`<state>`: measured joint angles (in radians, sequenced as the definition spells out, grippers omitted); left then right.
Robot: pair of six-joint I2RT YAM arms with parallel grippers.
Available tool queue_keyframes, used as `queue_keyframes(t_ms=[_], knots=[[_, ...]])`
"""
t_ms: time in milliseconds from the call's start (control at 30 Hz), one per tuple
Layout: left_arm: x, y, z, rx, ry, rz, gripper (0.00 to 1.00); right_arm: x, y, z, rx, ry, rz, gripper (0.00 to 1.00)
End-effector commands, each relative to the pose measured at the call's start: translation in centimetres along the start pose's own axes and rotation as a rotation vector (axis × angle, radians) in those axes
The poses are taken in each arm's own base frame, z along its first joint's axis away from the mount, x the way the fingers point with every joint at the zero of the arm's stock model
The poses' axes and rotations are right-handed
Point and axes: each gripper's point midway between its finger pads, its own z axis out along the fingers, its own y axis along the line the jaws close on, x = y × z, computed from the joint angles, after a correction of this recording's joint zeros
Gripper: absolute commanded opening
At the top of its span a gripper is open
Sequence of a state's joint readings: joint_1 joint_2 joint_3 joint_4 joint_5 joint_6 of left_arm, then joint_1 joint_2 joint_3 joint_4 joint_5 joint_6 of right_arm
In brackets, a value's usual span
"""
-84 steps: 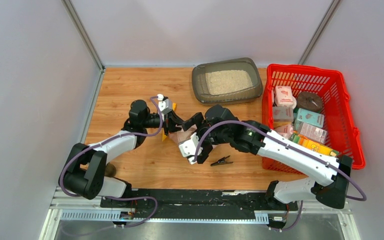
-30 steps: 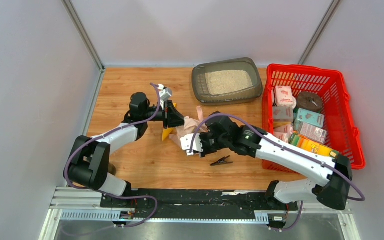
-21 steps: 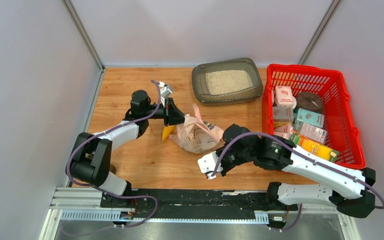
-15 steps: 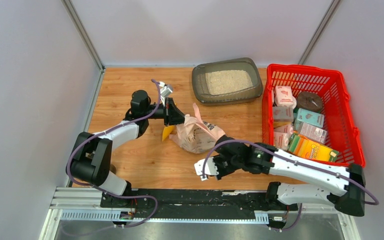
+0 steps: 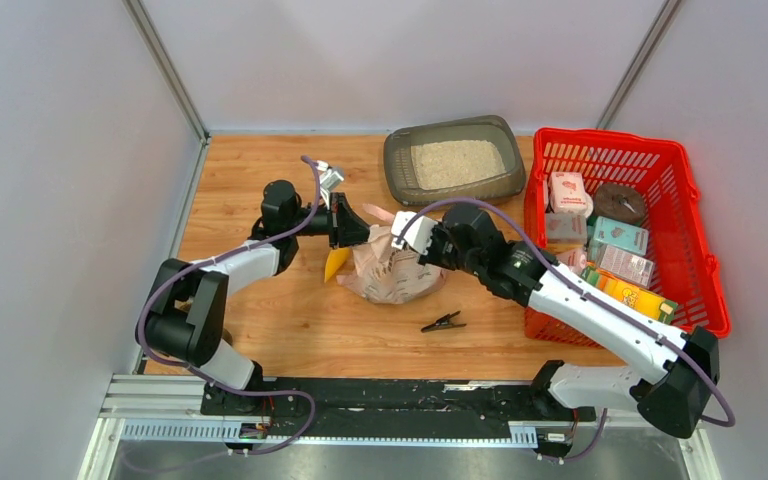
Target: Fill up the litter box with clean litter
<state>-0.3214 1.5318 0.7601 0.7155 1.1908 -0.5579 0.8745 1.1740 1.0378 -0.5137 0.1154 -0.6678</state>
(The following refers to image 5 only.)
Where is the grey litter box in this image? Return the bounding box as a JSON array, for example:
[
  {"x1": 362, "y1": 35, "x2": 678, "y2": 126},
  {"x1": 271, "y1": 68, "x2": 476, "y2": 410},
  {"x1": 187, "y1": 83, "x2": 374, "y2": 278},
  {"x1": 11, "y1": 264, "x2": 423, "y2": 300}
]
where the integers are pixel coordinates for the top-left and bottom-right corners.
[{"x1": 383, "y1": 115, "x2": 528, "y2": 207}]

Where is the yellow plastic scoop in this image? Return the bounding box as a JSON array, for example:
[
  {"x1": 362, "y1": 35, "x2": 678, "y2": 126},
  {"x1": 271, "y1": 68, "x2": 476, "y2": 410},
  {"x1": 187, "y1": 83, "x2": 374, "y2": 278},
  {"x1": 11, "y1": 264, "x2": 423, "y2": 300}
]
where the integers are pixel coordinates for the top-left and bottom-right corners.
[{"x1": 323, "y1": 247, "x2": 352, "y2": 283}]

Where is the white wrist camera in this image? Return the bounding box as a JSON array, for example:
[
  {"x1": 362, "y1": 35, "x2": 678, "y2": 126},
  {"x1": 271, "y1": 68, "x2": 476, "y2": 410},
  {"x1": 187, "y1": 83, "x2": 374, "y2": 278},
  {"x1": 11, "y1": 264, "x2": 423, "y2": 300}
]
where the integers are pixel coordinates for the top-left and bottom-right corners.
[
  {"x1": 315, "y1": 161, "x2": 345, "y2": 198},
  {"x1": 390, "y1": 211, "x2": 438, "y2": 255}
]

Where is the red plastic basket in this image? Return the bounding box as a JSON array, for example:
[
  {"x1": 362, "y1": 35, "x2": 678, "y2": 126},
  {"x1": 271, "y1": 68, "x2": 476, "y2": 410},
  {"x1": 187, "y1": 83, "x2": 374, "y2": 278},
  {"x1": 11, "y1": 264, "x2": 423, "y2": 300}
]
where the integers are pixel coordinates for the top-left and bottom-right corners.
[{"x1": 523, "y1": 127, "x2": 731, "y2": 339}]

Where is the purple cable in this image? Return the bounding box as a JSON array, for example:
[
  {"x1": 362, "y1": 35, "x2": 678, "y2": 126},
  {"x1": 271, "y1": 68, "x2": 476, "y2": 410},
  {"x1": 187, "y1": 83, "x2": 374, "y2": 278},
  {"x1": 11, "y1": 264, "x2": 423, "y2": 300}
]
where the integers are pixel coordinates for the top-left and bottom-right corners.
[
  {"x1": 393, "y1": 197, "x2": 736, "y2": 465},
  {"x1": 134, "y1": 155, "x2": 324, "y2": 458}
]

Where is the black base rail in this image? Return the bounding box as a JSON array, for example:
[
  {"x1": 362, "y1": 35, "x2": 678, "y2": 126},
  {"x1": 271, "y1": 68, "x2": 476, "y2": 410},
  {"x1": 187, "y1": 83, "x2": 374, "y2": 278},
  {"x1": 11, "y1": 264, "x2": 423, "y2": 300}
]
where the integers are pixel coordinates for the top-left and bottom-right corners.
[{"x1": 200, "y1": 377, "x2": 596, "y2": 440}]

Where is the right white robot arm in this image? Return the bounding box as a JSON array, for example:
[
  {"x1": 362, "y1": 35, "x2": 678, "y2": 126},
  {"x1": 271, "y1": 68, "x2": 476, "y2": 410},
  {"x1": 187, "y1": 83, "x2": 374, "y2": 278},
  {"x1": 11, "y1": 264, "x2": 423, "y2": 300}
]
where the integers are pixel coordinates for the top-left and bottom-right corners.
[{"x1": 391, "y1": 197, "x2": 736, "y2": 439}]

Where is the brown round tin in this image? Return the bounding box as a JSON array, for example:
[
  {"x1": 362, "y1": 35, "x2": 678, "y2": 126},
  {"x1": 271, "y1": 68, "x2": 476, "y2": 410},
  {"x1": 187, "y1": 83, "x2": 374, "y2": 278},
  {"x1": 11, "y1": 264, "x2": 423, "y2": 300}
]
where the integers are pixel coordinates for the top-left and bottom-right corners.
[{"x1": 592, "y1": 183, "x2": 647, "y2": 225}]

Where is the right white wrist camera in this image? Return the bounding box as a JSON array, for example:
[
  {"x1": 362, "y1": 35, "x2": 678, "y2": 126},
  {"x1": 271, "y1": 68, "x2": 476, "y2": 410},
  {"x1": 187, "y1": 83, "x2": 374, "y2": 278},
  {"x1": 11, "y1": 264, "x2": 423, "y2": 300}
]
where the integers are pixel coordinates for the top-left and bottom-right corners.
[{"x1": 390, "y1": 211, "x2": 438, "y2": 255}]

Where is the small pink pack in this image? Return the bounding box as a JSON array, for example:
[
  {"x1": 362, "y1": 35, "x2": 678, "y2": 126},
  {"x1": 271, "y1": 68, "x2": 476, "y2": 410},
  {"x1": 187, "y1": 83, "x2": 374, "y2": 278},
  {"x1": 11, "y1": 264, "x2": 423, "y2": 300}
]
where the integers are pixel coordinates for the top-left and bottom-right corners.
[{"x1": 556, "y1": 247, "x2": 588, "y2": 275}]

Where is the teal box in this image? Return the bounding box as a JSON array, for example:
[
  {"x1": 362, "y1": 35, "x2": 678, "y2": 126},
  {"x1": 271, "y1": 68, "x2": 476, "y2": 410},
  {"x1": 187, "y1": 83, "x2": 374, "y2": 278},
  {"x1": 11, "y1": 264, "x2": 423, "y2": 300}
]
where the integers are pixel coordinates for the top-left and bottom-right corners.
[{"x1": 588, "y1": 216, "x2": 650, "y2": 258}]

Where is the black bag clip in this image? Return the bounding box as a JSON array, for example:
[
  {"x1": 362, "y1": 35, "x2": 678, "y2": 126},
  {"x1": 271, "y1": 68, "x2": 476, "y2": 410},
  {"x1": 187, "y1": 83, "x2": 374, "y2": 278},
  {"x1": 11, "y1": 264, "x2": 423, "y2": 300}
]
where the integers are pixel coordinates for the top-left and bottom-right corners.
[{"x1": 420, "y1": 310, "x2": 465, "y2": 333}]

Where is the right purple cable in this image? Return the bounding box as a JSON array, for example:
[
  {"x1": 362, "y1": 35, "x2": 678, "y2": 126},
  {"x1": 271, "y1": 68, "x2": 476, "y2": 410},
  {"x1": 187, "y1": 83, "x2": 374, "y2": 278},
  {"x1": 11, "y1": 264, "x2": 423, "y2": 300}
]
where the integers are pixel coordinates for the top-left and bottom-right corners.
[{"x1": 393, "y1": 197, "x2": 736, "y2": 465}]

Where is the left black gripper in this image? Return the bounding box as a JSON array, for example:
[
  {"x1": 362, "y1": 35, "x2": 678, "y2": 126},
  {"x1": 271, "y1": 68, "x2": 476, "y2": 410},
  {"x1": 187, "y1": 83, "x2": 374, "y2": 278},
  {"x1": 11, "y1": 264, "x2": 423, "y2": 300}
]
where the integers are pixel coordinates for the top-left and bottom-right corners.
[{"x1": 287, "y1": 193, "x2": 382, "y2": 251}]

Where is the pink cat litter bag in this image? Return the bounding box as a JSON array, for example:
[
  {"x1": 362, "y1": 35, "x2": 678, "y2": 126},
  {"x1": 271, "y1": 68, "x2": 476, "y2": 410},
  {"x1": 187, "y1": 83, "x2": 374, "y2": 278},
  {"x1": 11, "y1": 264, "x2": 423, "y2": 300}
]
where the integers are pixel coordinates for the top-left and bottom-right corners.
[{"x1": 336, "y1": 204, "x2": 448, "y2": 305}]

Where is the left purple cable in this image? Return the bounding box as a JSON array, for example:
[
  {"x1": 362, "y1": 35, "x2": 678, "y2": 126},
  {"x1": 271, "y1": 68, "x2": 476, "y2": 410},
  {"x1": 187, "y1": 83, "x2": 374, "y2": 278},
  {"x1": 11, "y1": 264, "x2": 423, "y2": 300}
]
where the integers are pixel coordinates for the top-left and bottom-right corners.
[{"x1": 134, "y1": 155, "x2": 324, "y2": 458}]

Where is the pink white carton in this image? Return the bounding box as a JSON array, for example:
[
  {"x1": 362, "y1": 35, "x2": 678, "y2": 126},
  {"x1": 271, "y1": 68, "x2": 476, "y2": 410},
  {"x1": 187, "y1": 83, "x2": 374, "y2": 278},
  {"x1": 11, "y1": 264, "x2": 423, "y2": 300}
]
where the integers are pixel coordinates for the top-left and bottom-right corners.
[{"x1": 548, "y1": 171, "x2": 593, "y2": 217}]

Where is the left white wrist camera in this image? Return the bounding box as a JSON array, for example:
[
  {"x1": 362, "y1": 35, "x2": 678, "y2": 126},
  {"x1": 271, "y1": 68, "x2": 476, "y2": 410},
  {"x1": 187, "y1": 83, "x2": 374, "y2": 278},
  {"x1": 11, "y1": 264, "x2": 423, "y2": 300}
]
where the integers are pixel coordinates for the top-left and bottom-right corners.
[{"x1": 315, "y1": 161, "x2": 345, "y2": 198}]

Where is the grey pink box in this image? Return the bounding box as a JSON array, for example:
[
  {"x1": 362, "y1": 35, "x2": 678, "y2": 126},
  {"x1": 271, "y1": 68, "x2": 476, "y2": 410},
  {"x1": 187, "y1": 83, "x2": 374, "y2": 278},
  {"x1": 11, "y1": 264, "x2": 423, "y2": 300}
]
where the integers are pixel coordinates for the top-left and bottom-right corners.
[{"x1": 544, "y1": 213, "x2": 588, "y2": 245}]

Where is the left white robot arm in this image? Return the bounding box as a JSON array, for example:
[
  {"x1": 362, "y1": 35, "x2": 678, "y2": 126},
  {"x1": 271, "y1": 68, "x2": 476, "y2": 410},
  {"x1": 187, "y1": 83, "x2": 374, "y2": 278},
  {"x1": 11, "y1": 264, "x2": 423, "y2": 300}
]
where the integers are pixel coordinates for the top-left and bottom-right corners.
[{"x1": 136, "y1": 180, "x2": 370, "y2": 415}]

